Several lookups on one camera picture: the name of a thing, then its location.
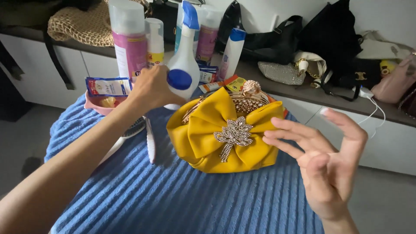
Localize dark olive bag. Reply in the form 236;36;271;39
0;0;102;29

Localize teal label bottle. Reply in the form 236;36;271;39
174;3;200;54

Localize white comb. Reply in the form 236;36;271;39
144;116;157;164

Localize pink bowl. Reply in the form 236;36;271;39
84;91;130;116

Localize yellow sachet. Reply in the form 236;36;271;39
224;74;248;92

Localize large black fabric bag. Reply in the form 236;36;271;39
297;0;363;89

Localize person's left hand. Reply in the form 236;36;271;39
129;65;187;116

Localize glossy black bag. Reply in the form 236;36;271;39
215;0;245;53

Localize person's right hand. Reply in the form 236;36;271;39
262;107;369;222

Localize white spray bottle blue trigger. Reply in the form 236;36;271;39
163;0;201;111

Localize yellow plush charm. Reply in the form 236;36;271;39
379;59;398;77

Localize black leather handbag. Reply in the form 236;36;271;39
149;0;206;45

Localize white tube blue cap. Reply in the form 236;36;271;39
218;28;247;82

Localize white charger with cable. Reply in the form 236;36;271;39
352;85;387;138

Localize pink handbag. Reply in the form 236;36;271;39
370;53;416;104

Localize orange and white tube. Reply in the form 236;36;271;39
198;81;228;94

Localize white hair brush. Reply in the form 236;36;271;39
97;116;147;167

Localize silver glitter clutch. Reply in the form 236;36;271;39
257;61;306;86

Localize blue and white sachet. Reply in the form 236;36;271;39
85;77;133;98

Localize woven straw bag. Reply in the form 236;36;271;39
47;0;151;48

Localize clear cap pink label bottle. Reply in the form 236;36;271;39
195;5;225;65

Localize large pink label bottle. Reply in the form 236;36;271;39
108;0;149;82

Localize white pump bottle yellow label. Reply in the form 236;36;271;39
145;18;165;68

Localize white cabinet dark countertop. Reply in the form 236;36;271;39
0;25;416;177

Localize black bag gold clasp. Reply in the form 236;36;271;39
336;58;383;91

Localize blue striped towel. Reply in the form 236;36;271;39
44;88;325;234

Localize black handbag with strap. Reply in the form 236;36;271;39
242;15;303;65

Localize beige fabric bag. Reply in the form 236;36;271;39
356;31;415;61

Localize small blue packets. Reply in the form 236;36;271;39
198;63;219;84

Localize cream bag gold chain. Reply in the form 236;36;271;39
293;50;333;89

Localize yellow bow clutch purse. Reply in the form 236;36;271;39
166;80;288;174

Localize dark maroon bag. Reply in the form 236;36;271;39
398;81;416;118

